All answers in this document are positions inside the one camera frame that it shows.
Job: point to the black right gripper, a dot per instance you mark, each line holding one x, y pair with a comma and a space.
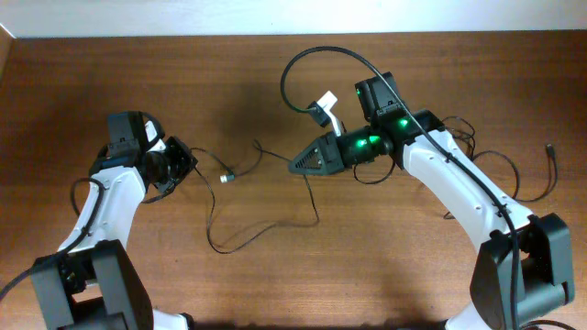
328, 154

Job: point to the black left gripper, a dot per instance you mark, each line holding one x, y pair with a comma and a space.
186, 160

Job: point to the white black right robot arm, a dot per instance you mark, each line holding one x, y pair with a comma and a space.
524, 266

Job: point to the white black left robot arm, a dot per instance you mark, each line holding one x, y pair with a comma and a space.
90, 282

